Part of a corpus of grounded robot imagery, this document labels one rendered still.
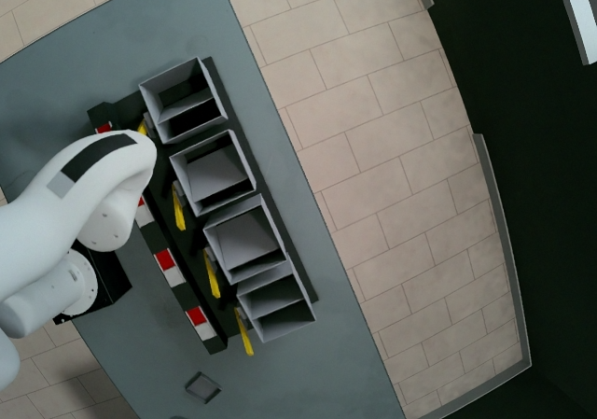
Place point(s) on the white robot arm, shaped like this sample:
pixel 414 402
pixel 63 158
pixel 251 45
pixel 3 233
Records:
pixel 108 170

